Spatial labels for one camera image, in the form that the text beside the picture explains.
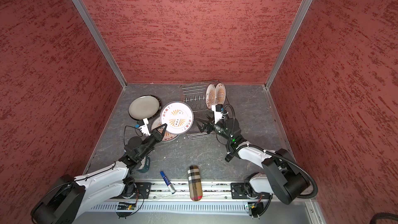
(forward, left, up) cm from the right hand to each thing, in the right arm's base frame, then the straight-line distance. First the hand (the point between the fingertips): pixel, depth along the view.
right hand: (197, 118), depth 78 cm
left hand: (-1, +16, -5) cm, 17 cm away
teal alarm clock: (-17, +28, -16) cm, 37 cm away
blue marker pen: (-26, +15, -20) cm, 36 cm away
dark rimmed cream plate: (+20, +27, -17) cm, 38 cm away
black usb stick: (-15, -16, -18) cm, 28 cm away
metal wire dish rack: (+34, +2, -20) cm, 39 cm away
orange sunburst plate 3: (+26, -15, -10) cm, 32 cm away
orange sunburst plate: (+3, +10, -2) cm, 11 cm away
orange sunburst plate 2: (+26, -9, -12) cm, 30 cm away
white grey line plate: (+22, +38, -17) cm, 47 cm away
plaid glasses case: (-26, +2, -18) cm, 32 cm away
